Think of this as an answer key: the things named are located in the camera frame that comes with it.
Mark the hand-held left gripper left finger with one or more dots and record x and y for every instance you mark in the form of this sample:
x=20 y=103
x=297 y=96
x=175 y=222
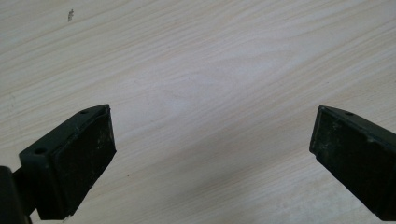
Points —
x=71 y=161

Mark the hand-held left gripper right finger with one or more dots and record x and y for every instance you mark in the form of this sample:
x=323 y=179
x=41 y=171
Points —
x=358 y=158

